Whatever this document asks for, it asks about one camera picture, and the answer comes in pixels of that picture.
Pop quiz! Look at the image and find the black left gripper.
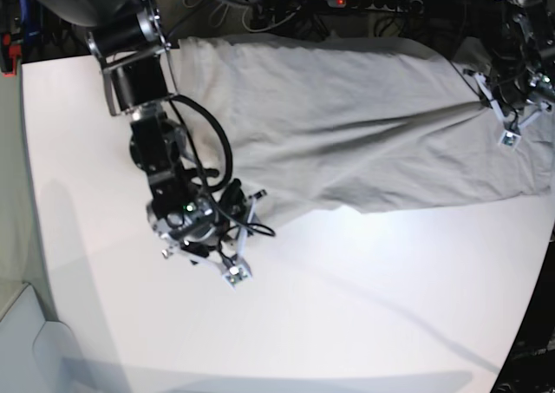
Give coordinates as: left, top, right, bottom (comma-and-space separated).
476, 65, 554, 120

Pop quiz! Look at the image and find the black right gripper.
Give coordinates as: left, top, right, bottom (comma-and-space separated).
147, 180, 266, 267

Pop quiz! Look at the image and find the grey t-shirt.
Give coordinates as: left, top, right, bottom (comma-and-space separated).
176, 35, 554, 226

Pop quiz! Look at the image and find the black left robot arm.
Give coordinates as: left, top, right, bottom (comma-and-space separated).
473, 0, 554, 122

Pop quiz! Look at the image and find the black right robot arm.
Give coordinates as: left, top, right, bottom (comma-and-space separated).
36, 0, 273, 263

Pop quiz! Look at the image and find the black power strip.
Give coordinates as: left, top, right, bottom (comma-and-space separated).
326, 0, 424, 15

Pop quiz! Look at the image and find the red and black clamp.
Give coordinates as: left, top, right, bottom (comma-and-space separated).
1, 32, 23, 77

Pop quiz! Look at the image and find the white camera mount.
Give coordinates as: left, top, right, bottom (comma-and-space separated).
148, 190, 275, 287
463, 69, 553, 149

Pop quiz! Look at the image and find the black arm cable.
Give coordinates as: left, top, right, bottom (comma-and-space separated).
168, 95, 277, 238

